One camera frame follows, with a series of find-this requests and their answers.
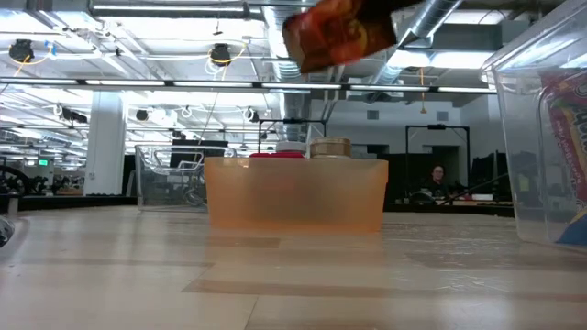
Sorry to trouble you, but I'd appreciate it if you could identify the orange translucent plastic bin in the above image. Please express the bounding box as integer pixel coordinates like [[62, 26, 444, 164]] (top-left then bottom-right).
[[204, 156, 390, 234]]

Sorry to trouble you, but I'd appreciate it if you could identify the black background machine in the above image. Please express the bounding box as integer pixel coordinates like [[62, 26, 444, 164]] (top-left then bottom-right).
[[0, 164, 52, 198]]

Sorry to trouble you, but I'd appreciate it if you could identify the black ceiling device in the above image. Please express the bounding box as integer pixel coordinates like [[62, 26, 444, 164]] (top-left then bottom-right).
[[8, 38, 36, 64], [209, 42, 233, 68]]

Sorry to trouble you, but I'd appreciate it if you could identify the large clear plastic bin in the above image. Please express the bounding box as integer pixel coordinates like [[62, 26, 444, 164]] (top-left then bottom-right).
[[479, 0, 587, 253]]

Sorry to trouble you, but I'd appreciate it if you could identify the red cardboard box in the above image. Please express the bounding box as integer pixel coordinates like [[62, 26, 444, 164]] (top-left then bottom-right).
[[249, 151, 307, 160]]

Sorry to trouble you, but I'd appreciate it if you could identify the gold lid spice jar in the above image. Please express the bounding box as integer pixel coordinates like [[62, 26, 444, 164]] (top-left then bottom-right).
[[309, 136, 353, 160]]

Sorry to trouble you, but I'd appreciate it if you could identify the black stand frame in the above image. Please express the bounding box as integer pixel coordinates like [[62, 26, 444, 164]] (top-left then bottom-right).
[[404, 123, 472, 184]]

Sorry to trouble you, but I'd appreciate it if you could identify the black aluminium table frame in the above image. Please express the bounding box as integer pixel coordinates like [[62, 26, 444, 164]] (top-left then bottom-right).
[[0, 195, 515, 217]]

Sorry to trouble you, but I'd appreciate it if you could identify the silver ventilation duct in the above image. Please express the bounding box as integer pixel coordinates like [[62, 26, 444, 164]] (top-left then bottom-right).
[[366, 0, 464, 88], [263, 4, 317, 143]]

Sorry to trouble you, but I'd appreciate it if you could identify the small clear plastic container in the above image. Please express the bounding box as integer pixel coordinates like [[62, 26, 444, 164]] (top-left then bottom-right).
[[134, 144, 238, 214]]

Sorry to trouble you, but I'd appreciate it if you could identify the person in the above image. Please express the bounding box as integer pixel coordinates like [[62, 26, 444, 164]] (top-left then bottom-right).
[[424, 164, 455, 199]]

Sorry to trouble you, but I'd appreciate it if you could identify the brown orange snack packet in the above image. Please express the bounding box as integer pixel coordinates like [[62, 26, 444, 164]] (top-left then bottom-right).
[[281, 0, 399, 75]]

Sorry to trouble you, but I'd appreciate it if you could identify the white square pillar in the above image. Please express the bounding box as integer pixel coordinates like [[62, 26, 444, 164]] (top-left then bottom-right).
[[83, 90, 128, 197]]

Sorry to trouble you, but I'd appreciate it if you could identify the yellow hanging cable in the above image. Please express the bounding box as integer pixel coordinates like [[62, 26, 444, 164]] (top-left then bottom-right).
[[418, 67, 427, 116]]

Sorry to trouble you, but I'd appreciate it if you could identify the green pink ramen packet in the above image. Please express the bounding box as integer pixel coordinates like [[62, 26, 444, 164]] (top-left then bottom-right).
[[539, 68, 587, 216]]

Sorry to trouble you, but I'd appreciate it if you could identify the long ceiling light bar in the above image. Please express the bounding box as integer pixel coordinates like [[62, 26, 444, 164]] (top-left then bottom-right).
[[0, 77, 499, 94]]

